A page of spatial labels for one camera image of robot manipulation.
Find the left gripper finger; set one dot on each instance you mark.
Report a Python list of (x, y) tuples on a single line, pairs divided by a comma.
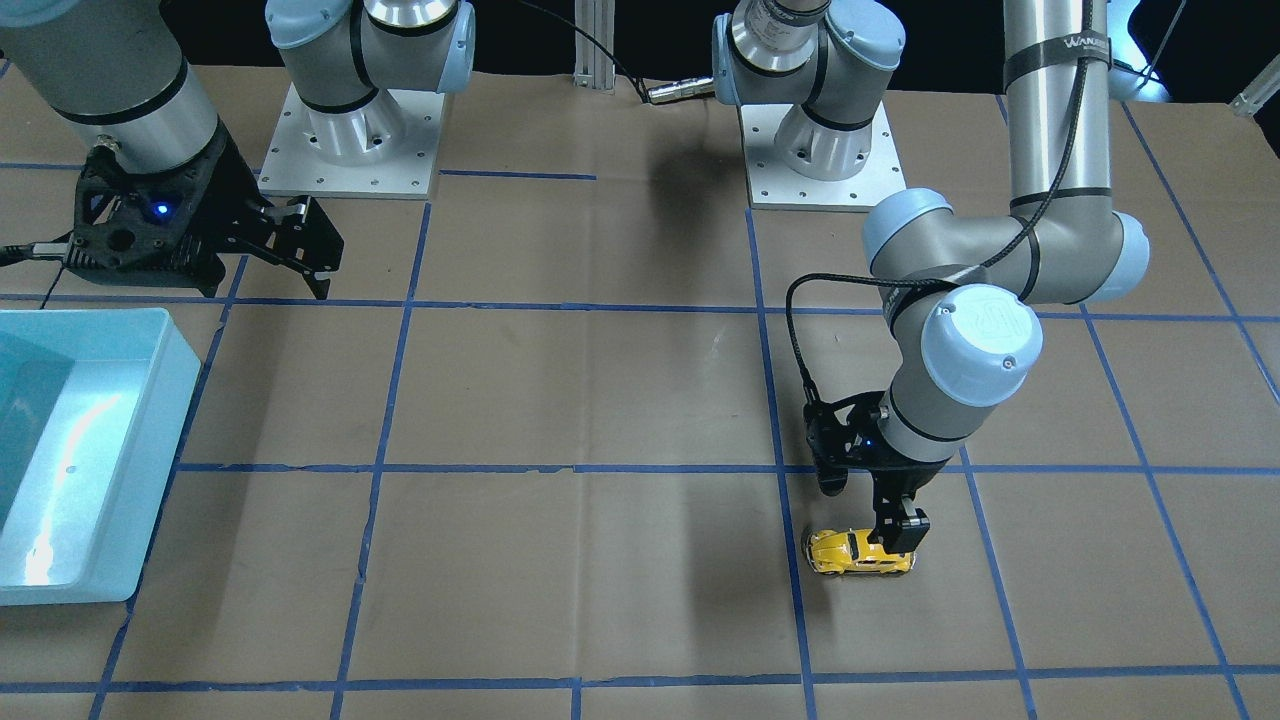
[(900, 524)]

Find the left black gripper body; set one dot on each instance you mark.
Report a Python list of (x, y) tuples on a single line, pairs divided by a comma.
[(897, 484)]

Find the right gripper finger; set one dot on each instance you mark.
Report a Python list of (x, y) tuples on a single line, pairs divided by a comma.
[(306, 248), (299, 210)]

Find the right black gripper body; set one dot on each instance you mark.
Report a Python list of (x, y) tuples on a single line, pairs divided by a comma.
[(228, 203)]

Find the yellow beetle toy car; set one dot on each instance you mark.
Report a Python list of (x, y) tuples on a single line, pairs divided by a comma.
[(851, 553)]

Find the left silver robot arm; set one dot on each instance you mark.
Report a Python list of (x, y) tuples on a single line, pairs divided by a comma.
[(958, 293)]

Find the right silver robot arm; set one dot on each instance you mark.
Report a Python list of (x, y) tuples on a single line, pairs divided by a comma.
[(115, 73)]

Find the light blue plastic bin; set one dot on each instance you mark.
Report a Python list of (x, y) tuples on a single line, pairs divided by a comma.
[(92, 406)]

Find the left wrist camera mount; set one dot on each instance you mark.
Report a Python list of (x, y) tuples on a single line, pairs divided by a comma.
[(842, 436)]

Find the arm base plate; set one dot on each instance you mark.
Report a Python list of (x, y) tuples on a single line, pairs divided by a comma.
[(386, 150), (793, 164)]

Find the aluminium frame post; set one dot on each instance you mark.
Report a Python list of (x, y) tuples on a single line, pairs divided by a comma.
[(593, 67)]

